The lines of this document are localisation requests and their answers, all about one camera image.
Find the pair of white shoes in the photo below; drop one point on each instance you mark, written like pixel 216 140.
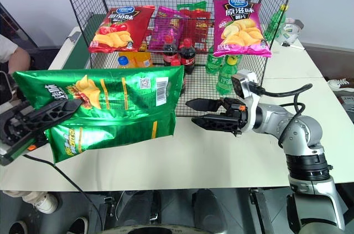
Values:
pixel 341 83

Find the black slanted frame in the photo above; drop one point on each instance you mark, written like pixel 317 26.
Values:
pixel 13 23

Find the red potato chip bag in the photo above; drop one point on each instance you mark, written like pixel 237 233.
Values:
pixel 121 28

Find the green conveyor belt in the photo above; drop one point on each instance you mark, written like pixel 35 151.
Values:
pixel 83 37

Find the small magenta snack bag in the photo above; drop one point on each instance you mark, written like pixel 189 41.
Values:
pixel 166 25

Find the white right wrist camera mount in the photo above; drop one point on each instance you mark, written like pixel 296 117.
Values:
pixel 250 87

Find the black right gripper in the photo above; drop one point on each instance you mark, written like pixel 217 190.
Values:
pixel 235 112

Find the orange soda bottle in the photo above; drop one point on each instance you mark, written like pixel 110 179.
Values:
pixel 135 61

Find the red and green snack bag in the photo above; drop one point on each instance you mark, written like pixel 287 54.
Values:
pixel 199 23

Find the green soda bottle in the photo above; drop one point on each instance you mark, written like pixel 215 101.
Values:
pixel 275 21
pixel 214 62
pixel 226 76

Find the dark grey mat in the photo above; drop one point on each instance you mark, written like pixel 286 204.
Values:
pixel 345 106

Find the person's bare forearm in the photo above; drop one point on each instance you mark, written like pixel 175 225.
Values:
pixel 16 57

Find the cola bottle red cap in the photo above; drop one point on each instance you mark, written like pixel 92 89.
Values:
pixel 188 57
pixel 169 54

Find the large purple potato chip bag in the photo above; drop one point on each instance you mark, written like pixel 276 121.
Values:
pixel 240 32

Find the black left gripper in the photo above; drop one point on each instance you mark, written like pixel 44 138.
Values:
pixel 16 123

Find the large green potato chip bag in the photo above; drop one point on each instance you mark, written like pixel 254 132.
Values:
pixel 116 98

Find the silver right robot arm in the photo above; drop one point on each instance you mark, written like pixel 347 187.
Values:
pixel 301 131

